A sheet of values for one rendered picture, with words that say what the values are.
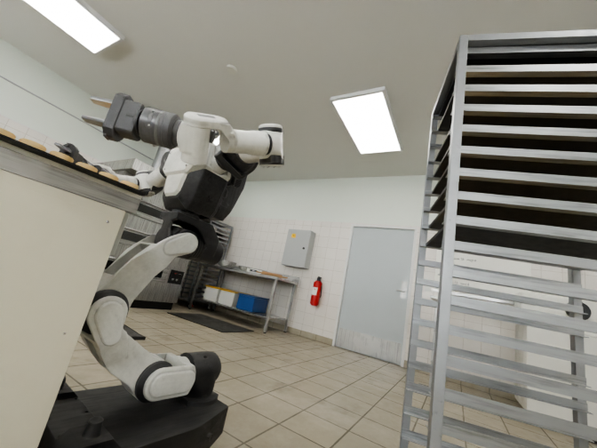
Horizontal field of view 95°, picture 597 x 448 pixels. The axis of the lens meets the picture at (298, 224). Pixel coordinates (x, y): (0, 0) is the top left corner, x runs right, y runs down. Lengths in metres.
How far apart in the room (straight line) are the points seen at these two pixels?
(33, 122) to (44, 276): 4.55
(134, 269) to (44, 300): 0.29
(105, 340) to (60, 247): 0.34
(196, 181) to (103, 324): 0.58
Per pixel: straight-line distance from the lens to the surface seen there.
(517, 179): 1.20
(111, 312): 1.09
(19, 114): 5.38
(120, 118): 0.82
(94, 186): 0.97
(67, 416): 1.28
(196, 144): 0.75
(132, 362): 1.23
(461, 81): 1.33
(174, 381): 1.30
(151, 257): 1.13
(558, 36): 1.55
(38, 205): 0.93
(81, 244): 0.95
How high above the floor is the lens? 0.71
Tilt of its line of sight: 14 degrees up
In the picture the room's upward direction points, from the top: 12 degrees clockwise
